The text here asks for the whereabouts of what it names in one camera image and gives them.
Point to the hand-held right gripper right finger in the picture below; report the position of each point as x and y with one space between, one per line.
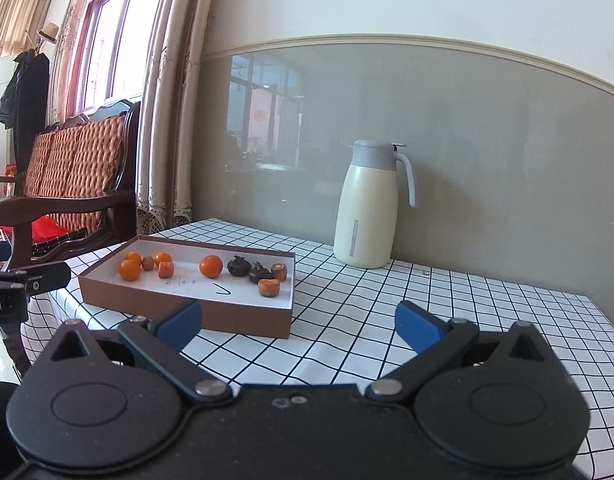
417 327

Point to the brown cardboard box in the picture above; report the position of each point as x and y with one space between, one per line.
197 281

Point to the small olive-green fruit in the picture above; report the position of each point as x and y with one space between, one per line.
148 263

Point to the beige patterned curtain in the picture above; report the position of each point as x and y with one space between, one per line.
172 110

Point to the black jacket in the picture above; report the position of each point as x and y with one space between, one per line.
22 100

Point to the checked tablecloth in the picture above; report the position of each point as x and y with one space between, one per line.
387 290

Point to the dark water chestnut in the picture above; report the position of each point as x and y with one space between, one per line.
260 273
237 266

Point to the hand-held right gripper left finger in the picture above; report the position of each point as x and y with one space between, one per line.
179 325

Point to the red cloth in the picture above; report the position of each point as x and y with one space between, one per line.
47 228

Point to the pink sheer curtain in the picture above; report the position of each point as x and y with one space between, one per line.
72 60

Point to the small orange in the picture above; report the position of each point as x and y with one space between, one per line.
210 266
129 270
163 258
133 257

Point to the window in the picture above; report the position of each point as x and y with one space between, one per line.
117 45

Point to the beige pleated curtain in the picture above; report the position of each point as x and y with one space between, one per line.
17 10

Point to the wooden sofa with orange cushions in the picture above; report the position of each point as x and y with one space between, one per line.
77 160

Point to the cream thermos jug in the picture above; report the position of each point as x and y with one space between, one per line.
362 220

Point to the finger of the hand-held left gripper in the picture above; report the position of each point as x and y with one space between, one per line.
42 277

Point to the straw hat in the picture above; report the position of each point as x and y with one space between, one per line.
49 32

